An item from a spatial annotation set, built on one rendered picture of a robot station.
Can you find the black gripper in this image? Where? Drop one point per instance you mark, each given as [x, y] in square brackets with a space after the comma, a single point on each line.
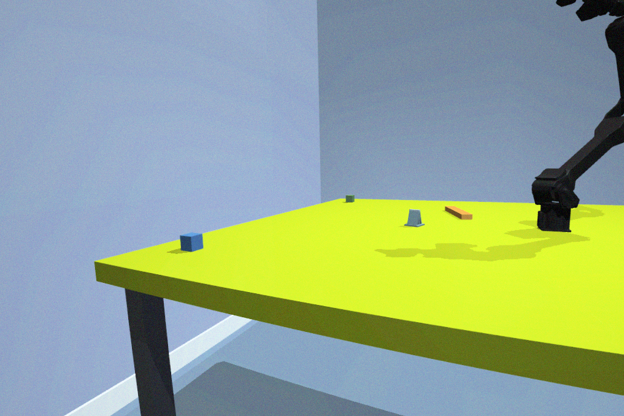
[562, 3]

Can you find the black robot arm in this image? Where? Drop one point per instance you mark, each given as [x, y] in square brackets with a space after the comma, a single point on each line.
[558, 184]

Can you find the blue cube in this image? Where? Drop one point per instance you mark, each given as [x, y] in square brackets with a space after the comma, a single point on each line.
[191, 242]

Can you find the orange bar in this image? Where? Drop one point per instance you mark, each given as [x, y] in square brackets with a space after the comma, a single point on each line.
[463, 215]

